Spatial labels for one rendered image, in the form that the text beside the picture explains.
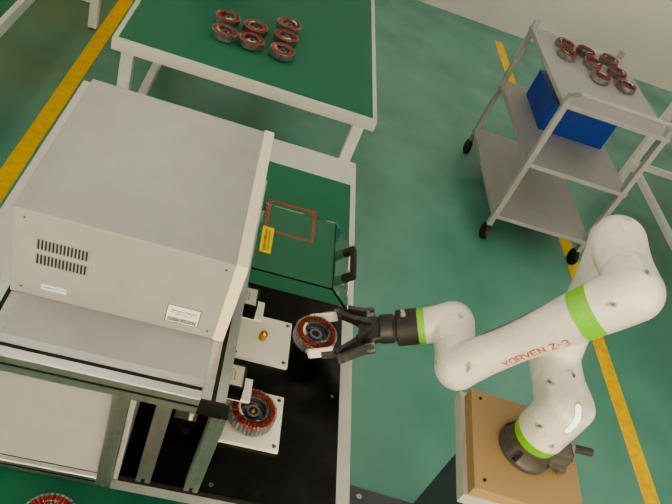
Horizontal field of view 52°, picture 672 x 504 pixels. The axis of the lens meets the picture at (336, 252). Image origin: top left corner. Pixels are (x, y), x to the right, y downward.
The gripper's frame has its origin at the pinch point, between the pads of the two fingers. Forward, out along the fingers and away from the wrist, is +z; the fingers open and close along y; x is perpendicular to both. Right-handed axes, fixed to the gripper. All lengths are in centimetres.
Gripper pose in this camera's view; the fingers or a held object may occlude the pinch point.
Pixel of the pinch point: (316, 335)
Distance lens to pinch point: 177.0
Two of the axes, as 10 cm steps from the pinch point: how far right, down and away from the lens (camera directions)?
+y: -0.4, 6.7, -7.4
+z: -9.8, 1.1, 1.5
